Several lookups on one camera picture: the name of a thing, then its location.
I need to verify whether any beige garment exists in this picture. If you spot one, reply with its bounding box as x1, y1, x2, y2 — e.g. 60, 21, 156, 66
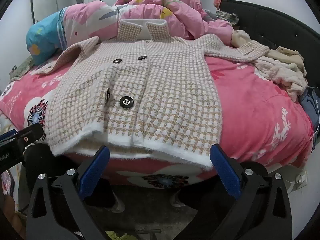
231, 29, 307, 78

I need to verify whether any grey board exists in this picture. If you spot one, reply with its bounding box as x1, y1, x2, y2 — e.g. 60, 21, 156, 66
30, 0, 83, 23

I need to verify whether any black headboard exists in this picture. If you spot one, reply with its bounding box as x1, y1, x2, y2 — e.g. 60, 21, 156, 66
220, 0, 320, 85

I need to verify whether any dark device with red screen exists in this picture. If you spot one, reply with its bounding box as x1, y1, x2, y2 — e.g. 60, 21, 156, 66
0, 169, 15, 197

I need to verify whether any green patterned cloth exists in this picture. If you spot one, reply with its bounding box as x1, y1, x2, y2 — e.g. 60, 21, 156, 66
9, 56, 35, 81

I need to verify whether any white wall socket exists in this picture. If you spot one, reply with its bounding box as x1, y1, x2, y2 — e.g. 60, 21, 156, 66
295, 171, 308, 189

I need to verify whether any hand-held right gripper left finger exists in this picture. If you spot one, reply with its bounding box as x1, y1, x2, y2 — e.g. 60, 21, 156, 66
26, 145, 118, 240

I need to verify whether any pink floral duvet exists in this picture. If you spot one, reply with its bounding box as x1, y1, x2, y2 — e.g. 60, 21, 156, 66
114, 0, 235, 41

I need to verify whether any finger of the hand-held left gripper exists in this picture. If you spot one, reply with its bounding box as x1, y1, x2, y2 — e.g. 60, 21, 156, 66
0, 123, 44, 145

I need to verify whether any cream fleece garment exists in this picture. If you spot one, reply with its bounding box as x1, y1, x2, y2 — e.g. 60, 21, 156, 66
255, 56, 308, 103

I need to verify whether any grey shoe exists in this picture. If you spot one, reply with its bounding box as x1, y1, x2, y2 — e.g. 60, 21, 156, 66
169, 192, 186, 207
109, 197, 126, 211

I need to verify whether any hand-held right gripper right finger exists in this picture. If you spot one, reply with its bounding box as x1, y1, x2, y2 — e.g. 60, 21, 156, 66
209, 144, 293, 240

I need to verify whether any blue denim garment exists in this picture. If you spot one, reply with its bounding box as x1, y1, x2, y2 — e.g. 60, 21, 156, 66
299, 86, 320, 142

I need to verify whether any pink floral bed sheet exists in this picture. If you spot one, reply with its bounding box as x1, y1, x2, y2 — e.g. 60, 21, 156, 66
0, 37, 316, 189

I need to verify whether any green checked cloth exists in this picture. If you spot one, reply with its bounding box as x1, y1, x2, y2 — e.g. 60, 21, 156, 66
215, 10, 240, 26

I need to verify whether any beige white houndstooth coat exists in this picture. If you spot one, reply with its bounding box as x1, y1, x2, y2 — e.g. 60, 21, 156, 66
32, 19, 270, 168

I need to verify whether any yellow green rug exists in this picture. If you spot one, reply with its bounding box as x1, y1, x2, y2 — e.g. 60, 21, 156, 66
105, 231, 128, 240

